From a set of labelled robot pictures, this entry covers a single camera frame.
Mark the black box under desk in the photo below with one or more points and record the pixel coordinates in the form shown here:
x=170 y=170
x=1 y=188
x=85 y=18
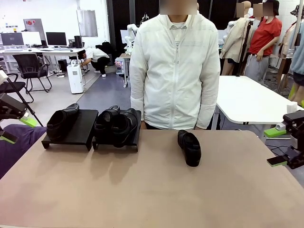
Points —
x=62 y=65

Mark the mannequin in red shirt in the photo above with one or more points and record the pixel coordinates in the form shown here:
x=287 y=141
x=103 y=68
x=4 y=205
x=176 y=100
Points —
x=263 y=35

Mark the silver clothes rack pole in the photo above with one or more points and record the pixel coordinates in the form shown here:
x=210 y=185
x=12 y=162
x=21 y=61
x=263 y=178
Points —
x=289 y=53

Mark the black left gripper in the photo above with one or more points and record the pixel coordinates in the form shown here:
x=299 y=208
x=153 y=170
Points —
x=2 y=107

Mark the person's right forearm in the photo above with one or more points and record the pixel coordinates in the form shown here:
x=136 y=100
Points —
x=137 y=107

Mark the black metal frame chair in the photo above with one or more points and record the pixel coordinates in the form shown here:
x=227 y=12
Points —
x=14 y=86

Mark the person in white jersey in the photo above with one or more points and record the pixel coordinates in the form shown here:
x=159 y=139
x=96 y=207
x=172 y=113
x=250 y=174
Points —
x=97 y=57

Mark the person's left forearm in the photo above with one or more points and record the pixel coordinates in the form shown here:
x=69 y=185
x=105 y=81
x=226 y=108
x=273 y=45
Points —
x=206 y=114

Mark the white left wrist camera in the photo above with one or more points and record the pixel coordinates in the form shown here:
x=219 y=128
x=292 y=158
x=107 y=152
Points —
x=3 y=76

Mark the dark bucket hat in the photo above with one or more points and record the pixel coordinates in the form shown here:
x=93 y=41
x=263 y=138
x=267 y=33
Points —
x=298 y=10

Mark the white table with legs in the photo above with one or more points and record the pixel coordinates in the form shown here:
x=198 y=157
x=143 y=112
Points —
x=249 y=99

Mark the black desktop tower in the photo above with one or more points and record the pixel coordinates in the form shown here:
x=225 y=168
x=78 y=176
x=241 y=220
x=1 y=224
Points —
x=78 y=41

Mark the black backpack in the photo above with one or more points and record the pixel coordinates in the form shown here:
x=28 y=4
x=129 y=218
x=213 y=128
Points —
x=107 y=46

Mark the lit computer case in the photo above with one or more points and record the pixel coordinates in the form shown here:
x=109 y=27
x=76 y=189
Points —
x=120 y=66

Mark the mannequin in beige coat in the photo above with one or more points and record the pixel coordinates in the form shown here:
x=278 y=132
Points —
x=237 y=40

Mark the black mesh office chair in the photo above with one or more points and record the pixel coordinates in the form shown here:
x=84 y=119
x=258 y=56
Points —
x=29 y=64

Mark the person in white jacket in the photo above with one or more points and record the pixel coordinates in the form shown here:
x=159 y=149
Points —
x=173 y=71

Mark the white air purifier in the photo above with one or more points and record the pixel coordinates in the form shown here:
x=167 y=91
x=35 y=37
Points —
x=75 y=78

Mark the grey poster with red circle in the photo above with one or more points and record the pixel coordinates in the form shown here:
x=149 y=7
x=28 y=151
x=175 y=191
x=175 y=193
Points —
x=35 y=25

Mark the grey computer monitor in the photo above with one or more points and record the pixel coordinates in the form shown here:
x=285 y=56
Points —
x=12 y=39

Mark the black leather shoe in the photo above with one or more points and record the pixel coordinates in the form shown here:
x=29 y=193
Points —
x=190 y=149
x=123 y=130
x=104 y=123
x=59 y=123

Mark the mannequin in blue top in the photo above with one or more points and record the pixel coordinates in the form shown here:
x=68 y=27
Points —
x=299 y=59

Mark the slanted black tripod leg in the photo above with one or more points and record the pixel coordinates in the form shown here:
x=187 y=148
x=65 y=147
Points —
x=35 y=116

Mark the small white background robot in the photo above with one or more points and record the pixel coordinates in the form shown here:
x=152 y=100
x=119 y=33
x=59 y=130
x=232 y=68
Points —
x=130 y=31

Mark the black computer monitor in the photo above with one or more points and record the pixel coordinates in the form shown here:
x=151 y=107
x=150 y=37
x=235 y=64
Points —
x=56 y=38

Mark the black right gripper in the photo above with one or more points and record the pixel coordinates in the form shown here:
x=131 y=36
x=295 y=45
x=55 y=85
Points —
x=300 y=128

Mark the metal wall panel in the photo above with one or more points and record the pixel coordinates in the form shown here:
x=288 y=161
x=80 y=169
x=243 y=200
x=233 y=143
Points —
x=86 y=23

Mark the long white office desk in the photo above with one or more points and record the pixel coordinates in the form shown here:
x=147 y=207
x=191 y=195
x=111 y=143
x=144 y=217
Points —
x=59 y=50

